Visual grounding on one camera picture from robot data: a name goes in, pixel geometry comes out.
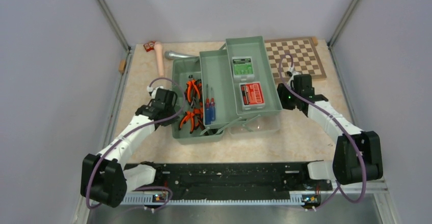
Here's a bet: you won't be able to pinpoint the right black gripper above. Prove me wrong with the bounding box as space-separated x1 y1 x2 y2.
269 83 300 110

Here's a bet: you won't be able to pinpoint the orange black combination pliers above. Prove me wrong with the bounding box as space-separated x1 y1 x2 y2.
178 109 196 134

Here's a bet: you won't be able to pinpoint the orange black small pliers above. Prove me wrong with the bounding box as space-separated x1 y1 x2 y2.
184 75 198 105

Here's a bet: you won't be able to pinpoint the orange black cutting pliers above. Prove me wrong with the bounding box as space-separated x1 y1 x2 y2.
191 79 203 104

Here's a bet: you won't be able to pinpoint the red labelled small box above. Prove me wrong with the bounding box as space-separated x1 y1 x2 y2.
239 81 265 111

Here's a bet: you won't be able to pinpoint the clear green small case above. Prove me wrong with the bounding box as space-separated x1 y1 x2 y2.
231 56 255 82

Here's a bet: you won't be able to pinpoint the green plastic tool box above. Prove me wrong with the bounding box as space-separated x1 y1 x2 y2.
172 36 282 145

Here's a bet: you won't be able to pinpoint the orange black long-nose pliers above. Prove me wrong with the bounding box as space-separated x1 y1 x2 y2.
193 108 205 130

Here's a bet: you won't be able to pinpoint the red handled screwdriver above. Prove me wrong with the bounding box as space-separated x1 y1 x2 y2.
210 87 215 122

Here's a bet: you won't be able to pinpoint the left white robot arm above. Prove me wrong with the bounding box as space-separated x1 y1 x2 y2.
80 86 179 209

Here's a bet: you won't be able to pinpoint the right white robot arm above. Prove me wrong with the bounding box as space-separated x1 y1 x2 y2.
277 72 383 189

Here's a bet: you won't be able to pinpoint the wooden chessboard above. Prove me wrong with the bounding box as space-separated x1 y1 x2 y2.
265 37 327 84

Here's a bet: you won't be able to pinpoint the silver metal microphone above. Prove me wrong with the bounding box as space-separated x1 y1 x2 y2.
164 50 198 60

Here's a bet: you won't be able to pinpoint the small wooden block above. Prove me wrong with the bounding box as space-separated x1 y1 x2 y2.
118 59 127 75

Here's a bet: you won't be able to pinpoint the small red card box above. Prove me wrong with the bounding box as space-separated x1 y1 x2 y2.
143 41 156 52

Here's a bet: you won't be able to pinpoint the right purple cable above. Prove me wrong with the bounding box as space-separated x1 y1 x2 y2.
278 53 367 213

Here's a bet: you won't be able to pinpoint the beige wooden handle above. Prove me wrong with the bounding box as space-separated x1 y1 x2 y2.
154 41 165 77

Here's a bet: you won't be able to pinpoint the black mounting base rail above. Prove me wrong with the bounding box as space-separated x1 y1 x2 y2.
145 161 333 203

